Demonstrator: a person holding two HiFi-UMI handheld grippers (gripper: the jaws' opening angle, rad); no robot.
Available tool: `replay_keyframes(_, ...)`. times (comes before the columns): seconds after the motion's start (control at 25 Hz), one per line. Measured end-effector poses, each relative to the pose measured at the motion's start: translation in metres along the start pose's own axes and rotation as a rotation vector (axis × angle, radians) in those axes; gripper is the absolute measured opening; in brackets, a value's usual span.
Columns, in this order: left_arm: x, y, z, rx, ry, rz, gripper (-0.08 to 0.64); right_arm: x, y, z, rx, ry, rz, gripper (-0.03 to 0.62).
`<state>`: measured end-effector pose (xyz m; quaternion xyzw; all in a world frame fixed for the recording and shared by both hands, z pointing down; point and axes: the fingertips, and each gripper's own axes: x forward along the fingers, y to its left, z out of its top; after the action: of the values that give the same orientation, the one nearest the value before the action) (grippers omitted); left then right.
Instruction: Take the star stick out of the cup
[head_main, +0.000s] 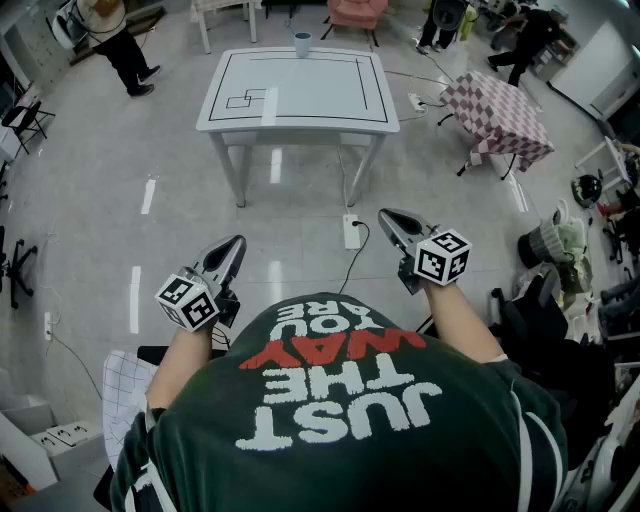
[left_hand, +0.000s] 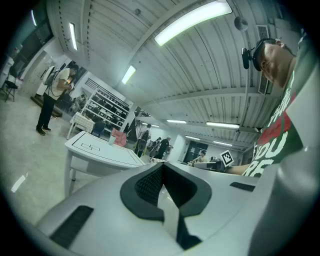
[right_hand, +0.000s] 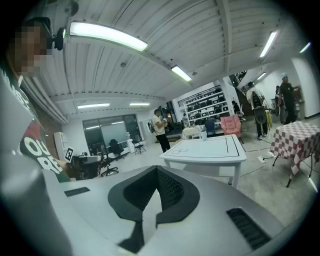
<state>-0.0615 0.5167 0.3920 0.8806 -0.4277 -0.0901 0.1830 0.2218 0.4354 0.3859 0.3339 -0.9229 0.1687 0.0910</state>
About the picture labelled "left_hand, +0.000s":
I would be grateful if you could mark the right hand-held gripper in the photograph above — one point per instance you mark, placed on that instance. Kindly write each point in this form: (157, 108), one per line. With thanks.
(226, 157)

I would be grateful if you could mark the person's right forearm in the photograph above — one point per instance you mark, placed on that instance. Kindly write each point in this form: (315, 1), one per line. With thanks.
(237, 170)

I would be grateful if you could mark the black head-worn headset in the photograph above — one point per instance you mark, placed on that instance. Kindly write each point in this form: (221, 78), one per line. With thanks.
(257, 58)

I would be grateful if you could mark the white backpack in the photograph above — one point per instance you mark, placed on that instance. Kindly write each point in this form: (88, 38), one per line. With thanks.
(47, 75)

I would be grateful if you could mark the black head camera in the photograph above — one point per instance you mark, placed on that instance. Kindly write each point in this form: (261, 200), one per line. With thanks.
(245, 57)

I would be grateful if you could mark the white cup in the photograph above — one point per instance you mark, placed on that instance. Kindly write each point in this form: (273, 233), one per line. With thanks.
(111, 140)

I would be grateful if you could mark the round ceiling speaker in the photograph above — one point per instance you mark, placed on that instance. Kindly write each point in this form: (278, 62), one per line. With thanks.
(241, 23)

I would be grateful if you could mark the blue chair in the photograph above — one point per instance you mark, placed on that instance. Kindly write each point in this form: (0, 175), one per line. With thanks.
(98, 127)

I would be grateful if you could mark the grey desk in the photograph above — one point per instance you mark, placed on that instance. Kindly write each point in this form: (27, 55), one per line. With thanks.
(205, 166)

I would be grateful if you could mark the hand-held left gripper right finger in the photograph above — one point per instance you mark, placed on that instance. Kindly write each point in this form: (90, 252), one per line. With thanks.
(225, 200)

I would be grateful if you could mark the dark double door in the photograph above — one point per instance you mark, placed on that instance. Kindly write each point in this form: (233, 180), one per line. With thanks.
(196, 151)

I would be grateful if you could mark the white shelf rack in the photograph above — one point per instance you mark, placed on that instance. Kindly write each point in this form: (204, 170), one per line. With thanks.
(110, 110)

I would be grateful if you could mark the white table with black lines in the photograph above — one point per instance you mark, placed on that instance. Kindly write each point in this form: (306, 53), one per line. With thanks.
(100, 152)

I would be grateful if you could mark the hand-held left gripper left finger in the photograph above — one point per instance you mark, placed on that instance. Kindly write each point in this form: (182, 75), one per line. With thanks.
(105, 200)

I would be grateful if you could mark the black folding chair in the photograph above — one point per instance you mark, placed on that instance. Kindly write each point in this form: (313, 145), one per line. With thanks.
(10, 87)

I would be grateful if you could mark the green printed t-shirt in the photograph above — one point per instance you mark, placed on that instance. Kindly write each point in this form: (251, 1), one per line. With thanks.
(296, 136)

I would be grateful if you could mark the table with checked cloth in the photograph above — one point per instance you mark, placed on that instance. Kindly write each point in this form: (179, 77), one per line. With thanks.
(82, 122)

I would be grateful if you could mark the low wooden platform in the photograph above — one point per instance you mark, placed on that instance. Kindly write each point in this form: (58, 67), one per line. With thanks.
(47, 107)

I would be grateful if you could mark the ceiling light tube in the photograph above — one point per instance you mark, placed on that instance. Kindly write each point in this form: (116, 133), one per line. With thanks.
(222, 143)
(222, 125)
(176, 121)
(33, 18)
(73, 36)
(192, 22)
(128, 74)

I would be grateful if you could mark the person's head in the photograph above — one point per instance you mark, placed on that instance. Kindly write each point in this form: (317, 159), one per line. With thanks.
(277, 65)

